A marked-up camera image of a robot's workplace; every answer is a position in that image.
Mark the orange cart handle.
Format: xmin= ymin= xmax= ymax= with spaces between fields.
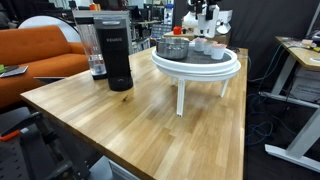
xmin=0 ymin=128 xmax=30 ymax=142

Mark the blue storage bin rack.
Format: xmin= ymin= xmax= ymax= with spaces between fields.
xmin=151 ymin=23 xmax=173 ymax=40

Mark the wooden desk with white legs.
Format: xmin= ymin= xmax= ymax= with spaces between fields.
xmin=259 ymin=35 xmax=320 ymax=174

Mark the white cup with pink lid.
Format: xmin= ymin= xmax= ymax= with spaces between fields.
xmin=193 ymin=37 xmax=207 ymax=53
xmin=203 ymin=41 xmax=216 ymax=57
xmin=210 ymin=43 xmax=228 ymax=61

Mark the white box with print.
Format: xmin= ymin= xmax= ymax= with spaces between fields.
xmin=289 ymin=66 xmax=320 ymax=103

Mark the red plastic container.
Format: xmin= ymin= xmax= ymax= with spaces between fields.
xmin=172 ymin=25 xmax=183 ymax=36

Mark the blue floor cable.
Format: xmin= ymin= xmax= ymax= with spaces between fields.
xmin=245 ymin=93 xmax=279 ymax=147

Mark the silver metal pot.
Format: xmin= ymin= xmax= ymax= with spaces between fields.
xmin=155 ymin=37 xmax=191 ymax=61

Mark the white bottle with blue cap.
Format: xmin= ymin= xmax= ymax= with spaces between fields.
xmin=165 ymin=3 xmax=175 ymax=26

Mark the black backdrop curtain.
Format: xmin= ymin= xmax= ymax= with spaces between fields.
xmin=173 ymin=0 xmax=320 ymax=81

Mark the orange couch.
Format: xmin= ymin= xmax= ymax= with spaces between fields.
xmin=0 ymin=24 xmax=90 ymax=110

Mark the black Keurig coffee maker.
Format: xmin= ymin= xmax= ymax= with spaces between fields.
xmin=93 ymin=16 xmax=135 ymax=92

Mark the white round panel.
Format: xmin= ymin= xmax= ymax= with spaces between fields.
xmin=18 ymin=14 xmax=83 ymax=44

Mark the white round tray table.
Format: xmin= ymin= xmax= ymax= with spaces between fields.
xmin=150 ymin=44 xmax=242 ymax=118

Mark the grey notebook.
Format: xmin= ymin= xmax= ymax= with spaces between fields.
xmin=0 ymin=65 xmax=30 ymax=79

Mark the clear water reservoir black lid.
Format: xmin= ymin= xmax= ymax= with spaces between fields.
xmin=77 ymin=23 xmax=109 ymax=81

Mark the black metal cart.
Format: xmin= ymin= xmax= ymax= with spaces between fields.
xmin=0 ymin=111 xmax=103 ymax=180

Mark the black flat side table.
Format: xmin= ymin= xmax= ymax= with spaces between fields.
xmin=33 ymin=76 xmax=67 ymax=85

